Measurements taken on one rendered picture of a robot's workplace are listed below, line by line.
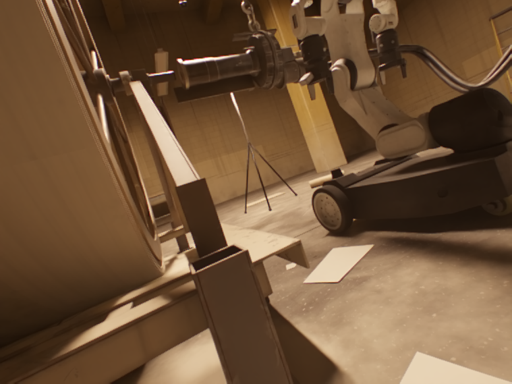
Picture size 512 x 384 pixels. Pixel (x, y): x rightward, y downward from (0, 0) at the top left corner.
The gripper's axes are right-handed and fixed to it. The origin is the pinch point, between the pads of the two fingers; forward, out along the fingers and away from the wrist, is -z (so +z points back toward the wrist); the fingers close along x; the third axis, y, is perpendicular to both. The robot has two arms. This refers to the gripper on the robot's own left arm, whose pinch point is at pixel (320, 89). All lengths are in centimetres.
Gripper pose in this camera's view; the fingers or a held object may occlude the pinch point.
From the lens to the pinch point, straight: 113.5
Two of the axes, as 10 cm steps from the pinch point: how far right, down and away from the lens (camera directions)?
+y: -8.4, 2.8, -4.7
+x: -4.9, -0.1, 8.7
